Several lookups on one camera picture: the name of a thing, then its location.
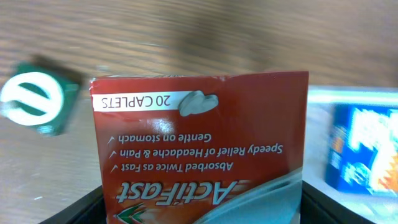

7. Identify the blue Kool Fever box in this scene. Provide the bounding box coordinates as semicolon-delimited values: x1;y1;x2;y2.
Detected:
325;104;397;197

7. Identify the clear plastic container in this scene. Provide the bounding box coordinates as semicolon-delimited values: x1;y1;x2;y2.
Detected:
303;86;397;223

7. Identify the red medicine box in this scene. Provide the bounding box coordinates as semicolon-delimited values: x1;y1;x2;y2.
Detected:
90;71;309;223

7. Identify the green round-logo box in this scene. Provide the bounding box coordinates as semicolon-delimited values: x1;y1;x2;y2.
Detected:
1;62;83;136

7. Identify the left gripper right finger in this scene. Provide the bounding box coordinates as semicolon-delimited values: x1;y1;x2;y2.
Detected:
300;181;369;224

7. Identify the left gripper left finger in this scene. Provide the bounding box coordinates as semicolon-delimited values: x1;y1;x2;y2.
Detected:
40;185;106;224

